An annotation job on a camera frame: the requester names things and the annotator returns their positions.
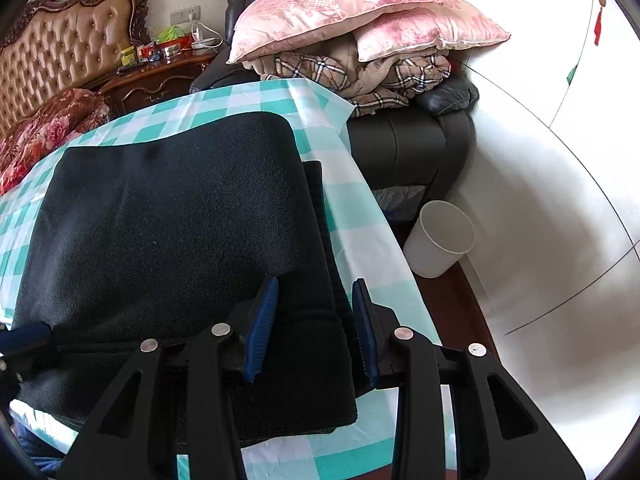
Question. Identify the round metal tin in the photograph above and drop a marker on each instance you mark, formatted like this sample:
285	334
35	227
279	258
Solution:
172	49

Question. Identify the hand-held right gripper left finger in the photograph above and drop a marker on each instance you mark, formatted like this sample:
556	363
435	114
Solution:
260	330

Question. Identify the black pants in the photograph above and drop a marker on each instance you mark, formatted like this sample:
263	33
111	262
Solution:
175	210

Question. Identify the red small box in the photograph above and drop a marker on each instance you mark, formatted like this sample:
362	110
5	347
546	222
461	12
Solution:
148	53

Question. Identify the dark wooden nightstand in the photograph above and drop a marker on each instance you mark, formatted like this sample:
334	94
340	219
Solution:
150	85

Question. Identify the person's dark blue clothing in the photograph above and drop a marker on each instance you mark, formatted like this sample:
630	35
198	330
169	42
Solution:
35	452

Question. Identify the teal white checked tablecloth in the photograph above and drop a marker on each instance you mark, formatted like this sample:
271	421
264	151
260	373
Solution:
350	185

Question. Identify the small pink floral pillow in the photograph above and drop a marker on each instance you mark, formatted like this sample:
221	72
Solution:
395	42

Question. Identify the red floral bedding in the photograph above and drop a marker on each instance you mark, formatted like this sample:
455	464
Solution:
45	130

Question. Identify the yellow green small box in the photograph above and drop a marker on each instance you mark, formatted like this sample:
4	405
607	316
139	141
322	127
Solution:
128	56

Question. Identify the white wall socket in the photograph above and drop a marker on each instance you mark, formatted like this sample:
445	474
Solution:
186	13

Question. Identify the carved tufted leather headboard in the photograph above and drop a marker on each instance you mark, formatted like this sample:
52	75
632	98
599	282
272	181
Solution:
65	50

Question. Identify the blue plastic bag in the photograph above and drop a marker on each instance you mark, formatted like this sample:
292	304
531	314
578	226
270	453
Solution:
400	200

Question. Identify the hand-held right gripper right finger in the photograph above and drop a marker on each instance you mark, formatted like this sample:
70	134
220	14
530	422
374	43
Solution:
362	335

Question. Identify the beige plaid quilt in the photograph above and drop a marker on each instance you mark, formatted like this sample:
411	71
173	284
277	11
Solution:
310	70

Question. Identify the large pink floral pillow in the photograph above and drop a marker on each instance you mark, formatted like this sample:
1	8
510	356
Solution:
325	5

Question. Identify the white waste bin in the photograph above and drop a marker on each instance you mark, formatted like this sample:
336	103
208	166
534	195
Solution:
430	255

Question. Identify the red hanging ornament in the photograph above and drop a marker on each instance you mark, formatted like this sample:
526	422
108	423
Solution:
599	25

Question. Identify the green packet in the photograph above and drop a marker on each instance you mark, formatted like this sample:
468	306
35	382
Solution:
170	34

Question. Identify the black leather armchair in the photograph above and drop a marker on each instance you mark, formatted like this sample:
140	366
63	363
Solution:
400	145

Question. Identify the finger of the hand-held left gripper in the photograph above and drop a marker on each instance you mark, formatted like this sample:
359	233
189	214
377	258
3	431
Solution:
27	334

